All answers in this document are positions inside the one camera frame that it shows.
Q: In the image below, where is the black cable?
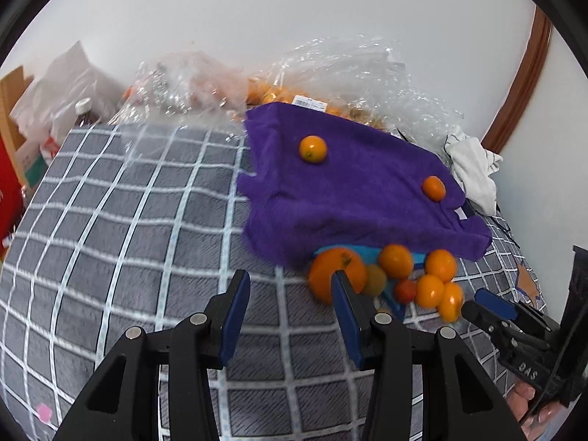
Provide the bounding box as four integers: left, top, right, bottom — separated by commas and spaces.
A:
463, 196, 523, 251

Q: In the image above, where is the oval orange kumquat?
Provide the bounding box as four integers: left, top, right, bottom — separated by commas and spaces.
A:
437, 282, 465, 323

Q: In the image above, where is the small red fruit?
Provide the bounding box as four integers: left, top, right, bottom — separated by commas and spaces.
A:
392, 280, 417, 305

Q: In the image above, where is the purple towel covered tray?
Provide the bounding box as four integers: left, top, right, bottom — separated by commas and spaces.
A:
237, 103, 492, 268

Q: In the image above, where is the large clear plastic bag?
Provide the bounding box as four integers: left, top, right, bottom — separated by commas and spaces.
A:
247, 35, 465, 155

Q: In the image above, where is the wooden bedside furniture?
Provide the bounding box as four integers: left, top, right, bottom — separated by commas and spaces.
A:
0, 65, 52, 194

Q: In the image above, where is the white plastic bag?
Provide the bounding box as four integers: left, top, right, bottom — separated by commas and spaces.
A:
10, 42, 123, 143

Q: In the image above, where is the large orange with stem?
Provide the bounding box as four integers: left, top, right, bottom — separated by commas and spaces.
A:
307, 247, 369, 306

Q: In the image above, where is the small clear plastic bag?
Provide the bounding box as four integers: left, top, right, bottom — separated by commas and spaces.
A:
112, 51, 249, 132

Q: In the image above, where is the red paper shopping bag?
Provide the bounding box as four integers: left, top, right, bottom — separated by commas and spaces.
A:
0, 141, 24, 261

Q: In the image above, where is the brown wooden door frame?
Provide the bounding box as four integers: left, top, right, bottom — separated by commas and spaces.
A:
481, 6, 553, 153

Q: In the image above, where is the white crumpled cloth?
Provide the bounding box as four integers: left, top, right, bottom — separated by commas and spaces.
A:
444, 125, 503, 216

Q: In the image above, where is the dark bottle white cap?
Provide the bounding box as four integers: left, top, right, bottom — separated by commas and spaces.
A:
74, 98, 101, 126

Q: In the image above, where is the right hand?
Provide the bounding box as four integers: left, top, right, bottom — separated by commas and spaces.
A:
507, 382, 564, 435

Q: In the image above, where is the orange mandarin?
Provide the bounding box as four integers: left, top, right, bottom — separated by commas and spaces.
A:
415, 274, 445, 309
377, 244, 413, 280
422, 175, 447, 202
424, 249, 458, 283
299, 136, 328, 164

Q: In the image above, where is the grey checked blanket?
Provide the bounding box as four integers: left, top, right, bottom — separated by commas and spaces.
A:
0, 123, 545, 441

